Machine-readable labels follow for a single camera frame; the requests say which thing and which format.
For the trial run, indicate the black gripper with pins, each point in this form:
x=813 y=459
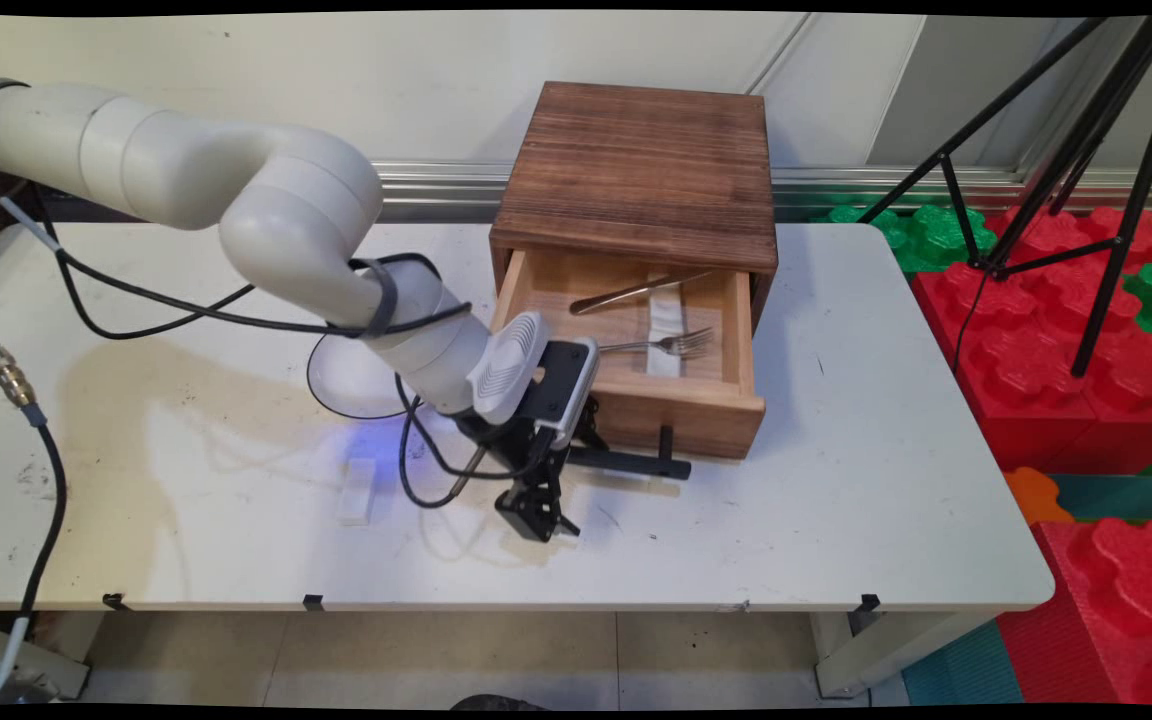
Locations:
x=516 y=450

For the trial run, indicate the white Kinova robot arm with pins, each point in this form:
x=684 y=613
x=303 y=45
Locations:
x=276 y=220

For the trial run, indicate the small white rectangular block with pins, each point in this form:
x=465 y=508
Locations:
x=356 y=492

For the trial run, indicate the silver metal fork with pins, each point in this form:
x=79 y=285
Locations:
x=671 y=344

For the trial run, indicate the white paper strip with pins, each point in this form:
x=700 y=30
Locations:
x=664 y=312

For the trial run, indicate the silver metal knife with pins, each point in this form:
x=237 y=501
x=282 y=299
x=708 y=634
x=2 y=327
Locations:
x=626 y=292

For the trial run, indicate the white plate with dark rim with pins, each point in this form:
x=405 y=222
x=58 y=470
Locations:
x=346 y=380

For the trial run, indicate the black table edge clip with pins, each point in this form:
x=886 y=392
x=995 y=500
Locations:
x=313 y=601
x=114 y=601
x=869 y=602

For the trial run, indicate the brown wooden cabinet case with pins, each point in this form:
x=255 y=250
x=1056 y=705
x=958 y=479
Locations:
x=636 y=160

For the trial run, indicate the white table leg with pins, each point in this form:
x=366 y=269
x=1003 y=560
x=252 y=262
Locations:
x=46 y=660
x=886 y=645

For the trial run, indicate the orange foam piece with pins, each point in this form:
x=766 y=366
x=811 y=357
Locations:
x=1036 y=497

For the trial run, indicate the large red foam block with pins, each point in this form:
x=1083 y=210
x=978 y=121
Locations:
x=1026 y=370

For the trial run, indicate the teal foam floor mat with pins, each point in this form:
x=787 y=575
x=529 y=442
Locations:
x=1121 y=497

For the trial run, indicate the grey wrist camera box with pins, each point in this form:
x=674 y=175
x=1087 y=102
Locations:
x=561 y=385

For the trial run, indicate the aluminium wall rail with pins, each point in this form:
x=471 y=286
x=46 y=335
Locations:
x=836 y=185

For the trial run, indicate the black camera tripod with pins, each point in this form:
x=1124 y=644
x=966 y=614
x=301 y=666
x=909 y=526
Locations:
x=1086 y=150

